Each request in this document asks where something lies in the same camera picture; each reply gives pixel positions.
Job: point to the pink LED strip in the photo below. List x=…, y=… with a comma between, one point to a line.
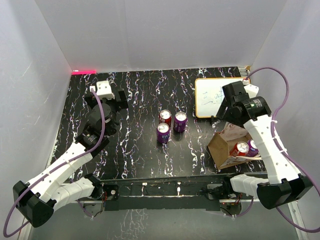
x=83, y=72

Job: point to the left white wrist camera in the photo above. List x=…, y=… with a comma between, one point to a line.
x=103, y=90

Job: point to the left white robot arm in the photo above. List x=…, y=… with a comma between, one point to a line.
x=38, y=198

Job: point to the yellow framed whiteboard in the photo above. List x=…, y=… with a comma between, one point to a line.
x=209, y=95

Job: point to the red Coke can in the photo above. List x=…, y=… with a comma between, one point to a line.
x=165, y=116
x=241, y=149

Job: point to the canvas bag with cat print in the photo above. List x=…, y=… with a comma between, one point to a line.
x=223, y=141

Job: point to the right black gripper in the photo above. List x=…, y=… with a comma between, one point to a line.
x=224, y=113

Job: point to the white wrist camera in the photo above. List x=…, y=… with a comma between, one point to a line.
x=103, y=90
x=251, y=89

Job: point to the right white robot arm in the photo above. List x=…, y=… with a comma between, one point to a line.
x=284, y=182

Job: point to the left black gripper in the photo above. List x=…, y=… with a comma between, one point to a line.
x=122, y=103

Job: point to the purple fanta can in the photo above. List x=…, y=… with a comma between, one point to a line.
x=163, y=133
x=180, y=122
x=253, y=150

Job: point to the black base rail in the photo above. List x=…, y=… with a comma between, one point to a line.
x=170, y=193

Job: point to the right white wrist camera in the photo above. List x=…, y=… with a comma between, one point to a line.
x=251, y=89

